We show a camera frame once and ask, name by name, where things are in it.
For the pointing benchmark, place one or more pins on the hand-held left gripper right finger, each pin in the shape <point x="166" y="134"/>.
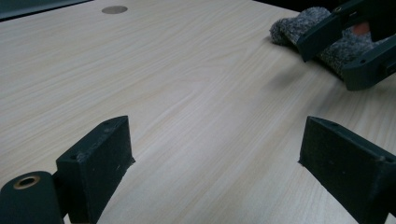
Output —
<point x="345" y="165"/>

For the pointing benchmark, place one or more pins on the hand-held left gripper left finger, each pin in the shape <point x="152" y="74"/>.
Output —
<point x="96" y="165"/>

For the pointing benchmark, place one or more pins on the grey fuzzy hat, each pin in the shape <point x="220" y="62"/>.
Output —
<point x="299" y="26"/>

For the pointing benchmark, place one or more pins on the round grey table grommet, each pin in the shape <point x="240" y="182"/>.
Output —
<point x="114" y="9"/>

